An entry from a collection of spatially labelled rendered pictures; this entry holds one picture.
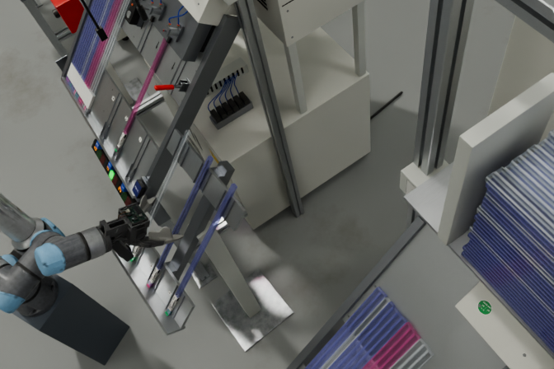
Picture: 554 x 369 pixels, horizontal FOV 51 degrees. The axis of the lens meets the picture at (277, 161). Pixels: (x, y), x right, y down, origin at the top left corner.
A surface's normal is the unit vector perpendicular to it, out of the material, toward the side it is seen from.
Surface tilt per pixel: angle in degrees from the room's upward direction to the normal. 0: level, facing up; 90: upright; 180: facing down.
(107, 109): 47
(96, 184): 0
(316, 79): 0
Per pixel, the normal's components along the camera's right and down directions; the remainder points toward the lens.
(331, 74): -0.14, -0.51
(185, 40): -0.70, 0.04
